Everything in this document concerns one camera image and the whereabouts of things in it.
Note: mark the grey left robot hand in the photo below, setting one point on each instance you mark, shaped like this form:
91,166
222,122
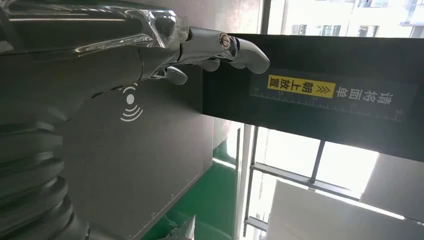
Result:
66,66

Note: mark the black weighing device with column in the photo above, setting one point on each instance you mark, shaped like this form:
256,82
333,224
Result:
132,172

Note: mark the green conveyor belt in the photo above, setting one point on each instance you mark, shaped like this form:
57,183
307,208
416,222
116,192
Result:
205,205

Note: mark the yellow label sticker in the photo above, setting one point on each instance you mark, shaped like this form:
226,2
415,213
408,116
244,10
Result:
298,85

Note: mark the white board panel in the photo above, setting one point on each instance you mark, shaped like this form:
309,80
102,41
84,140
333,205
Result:
331,218

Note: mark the dark window frame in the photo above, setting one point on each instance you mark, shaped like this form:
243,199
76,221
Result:
311,180

